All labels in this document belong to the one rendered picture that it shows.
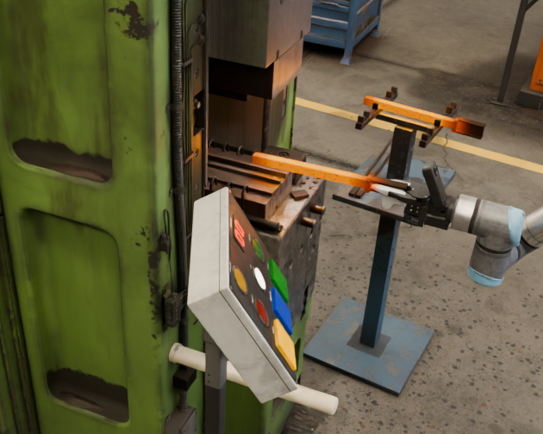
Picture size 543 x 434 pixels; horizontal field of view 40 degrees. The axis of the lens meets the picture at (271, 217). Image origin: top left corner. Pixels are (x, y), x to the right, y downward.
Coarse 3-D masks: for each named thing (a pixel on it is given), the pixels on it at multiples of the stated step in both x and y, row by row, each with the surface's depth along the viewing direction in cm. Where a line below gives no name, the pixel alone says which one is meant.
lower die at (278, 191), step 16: (240, 160) 207; (208, 176) 199; (224, 176) 199; (240, 176) 200; (256, 176) 199; (288, 176) 203; (208, 192) 195; (240, 192) 195; (256, 192) 195; (272, 192) 194; (288, 192) 207; (256, 208) 192; (272, 208) 197
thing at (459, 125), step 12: (372, 96) 243; (384, 108) 240; (396, 108) 238; (408, 108) 237; (432, 120) 234; (444, 120) 231; (456, 120) 230; (468, 120) 230; (456, 132) 231; (468, 132) 230; (480, 132) 228
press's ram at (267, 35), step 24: (216, 0) 162; (240, 0) 160; (264, 0) 158; (288, 0) 168; (312, 0) 184; (216, 24) 165; (240, 24) 162; (264, 24) 160; (288, 24) 172; (216, 48) 168; (240, 48) 165; (264, 48) 163; (288, 48) 176
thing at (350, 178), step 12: (252, 156) 198; (264, 156) 198; (276, 156) 198; (276, 168) 197; (288, 168) 195; (300, 168) 194; (312, 168) 193; (324, 168) 193; (336, 180) 192; (348, 180) 190; (360, 180) 189; (372, 180) 188; (384, 180) 188
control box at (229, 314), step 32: (224, 192) 152; (224, 224) 142; (192, 256) 138; (224, 256) 133; (256, 256) 152; (192, 288) 130; (224, 288) 126; (256, 288) 141; (224, 320) 129; (256, 320) 133; (224, 352) 133; (256, 352) 134; (256, 384) 138; (288, 384) 139
